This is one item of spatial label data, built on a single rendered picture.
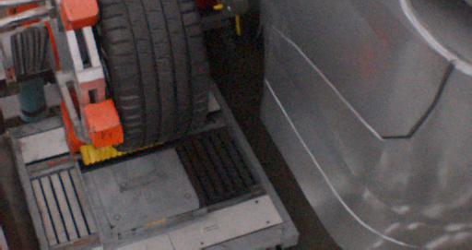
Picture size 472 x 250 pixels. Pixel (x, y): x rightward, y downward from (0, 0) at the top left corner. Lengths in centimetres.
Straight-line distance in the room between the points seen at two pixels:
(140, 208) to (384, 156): 117
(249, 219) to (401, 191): 119
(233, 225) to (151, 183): 32
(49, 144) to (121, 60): 113
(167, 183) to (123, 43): 85
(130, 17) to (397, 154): 70
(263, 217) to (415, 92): 139
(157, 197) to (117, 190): 13
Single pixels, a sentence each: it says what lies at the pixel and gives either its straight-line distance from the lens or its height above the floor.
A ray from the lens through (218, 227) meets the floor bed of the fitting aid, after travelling 260.
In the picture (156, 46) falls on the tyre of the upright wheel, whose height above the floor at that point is 103.
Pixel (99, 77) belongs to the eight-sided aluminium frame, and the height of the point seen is 96.
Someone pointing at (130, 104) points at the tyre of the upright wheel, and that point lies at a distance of 182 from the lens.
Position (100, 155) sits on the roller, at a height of 52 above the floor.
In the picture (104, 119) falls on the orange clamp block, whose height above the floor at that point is 88.
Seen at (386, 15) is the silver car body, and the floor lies 142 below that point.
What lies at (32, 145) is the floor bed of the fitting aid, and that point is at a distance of 286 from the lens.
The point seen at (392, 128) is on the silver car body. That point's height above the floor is 122.
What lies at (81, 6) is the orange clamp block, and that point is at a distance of 173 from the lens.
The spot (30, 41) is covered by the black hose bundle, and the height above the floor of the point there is 104.
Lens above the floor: 225
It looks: 46 degrees down
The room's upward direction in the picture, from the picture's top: straight up
